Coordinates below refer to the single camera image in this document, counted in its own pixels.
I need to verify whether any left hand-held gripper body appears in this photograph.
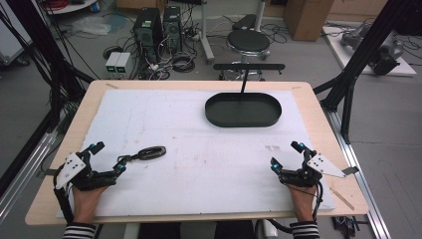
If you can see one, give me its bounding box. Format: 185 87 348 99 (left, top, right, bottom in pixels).
54 147 119 192

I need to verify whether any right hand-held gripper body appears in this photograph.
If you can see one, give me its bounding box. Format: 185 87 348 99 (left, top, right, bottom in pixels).
279 150 348 189

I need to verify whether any black key ring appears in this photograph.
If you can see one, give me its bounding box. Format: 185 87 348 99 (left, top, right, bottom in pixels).
117 145 167 163

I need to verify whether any person's left hand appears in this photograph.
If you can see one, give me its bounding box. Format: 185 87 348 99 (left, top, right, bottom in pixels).
71 184 109 225

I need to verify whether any person's right hand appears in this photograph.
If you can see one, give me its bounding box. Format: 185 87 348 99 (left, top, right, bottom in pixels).
286 183 317 224

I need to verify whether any grey tape strip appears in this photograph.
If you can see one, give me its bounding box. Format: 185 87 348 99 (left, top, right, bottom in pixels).
341 165 361 176
35 168 60 177

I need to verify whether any thin wooden stick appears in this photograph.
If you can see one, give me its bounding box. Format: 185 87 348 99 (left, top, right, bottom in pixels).
328 186 356 211

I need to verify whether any small electronics board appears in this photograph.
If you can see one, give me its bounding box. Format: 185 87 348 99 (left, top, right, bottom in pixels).
330 215 367 235

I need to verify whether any white foam mat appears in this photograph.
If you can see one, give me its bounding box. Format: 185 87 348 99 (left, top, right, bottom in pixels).
55 88 336 219

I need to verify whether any white power supply box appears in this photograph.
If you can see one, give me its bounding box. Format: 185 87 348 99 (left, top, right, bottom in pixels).
105 51 122 75
113 52 132 75

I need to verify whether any white platform board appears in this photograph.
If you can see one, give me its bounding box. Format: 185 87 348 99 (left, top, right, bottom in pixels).
321 25 418 78

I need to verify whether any black round stool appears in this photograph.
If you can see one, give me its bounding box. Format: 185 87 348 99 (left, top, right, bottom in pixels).
225 29 272 63

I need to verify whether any clear plastic bag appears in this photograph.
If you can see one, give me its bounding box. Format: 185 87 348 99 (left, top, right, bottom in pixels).
70 15 113 37

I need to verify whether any black computer tower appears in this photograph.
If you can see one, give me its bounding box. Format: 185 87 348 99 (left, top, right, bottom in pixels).
162 4 183 54
132 7 164 64

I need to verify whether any grey robot device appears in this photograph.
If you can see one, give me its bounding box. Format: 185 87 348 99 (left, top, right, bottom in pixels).
339 22 406 77

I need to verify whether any brown cardboard box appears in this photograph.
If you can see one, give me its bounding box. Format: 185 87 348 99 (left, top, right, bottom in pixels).
283 0 335 43

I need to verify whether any white round table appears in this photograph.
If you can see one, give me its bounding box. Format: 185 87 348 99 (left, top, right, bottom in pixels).
44 0 99 16

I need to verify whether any grey table leg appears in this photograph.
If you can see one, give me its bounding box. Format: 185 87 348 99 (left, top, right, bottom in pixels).
198 0 217 65

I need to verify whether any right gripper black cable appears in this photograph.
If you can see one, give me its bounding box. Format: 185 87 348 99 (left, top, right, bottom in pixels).
265 180 325 234

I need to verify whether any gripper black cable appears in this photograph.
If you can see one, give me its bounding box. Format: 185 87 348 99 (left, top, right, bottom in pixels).
265 180 325 234
52 164 76 224

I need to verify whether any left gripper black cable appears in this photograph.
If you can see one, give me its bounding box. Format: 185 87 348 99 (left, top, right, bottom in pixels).
52 164 76 224

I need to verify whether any aluminium rail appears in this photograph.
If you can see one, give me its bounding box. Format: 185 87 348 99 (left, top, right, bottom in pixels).
0 130 59 222
322 108 392 239

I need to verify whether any black metal frame strut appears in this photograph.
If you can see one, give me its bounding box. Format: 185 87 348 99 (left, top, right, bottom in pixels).
0 0 96 130
312 0 422 145

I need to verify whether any coiled black cable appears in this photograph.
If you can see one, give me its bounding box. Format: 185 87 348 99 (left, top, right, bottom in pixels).
171 53 197 74

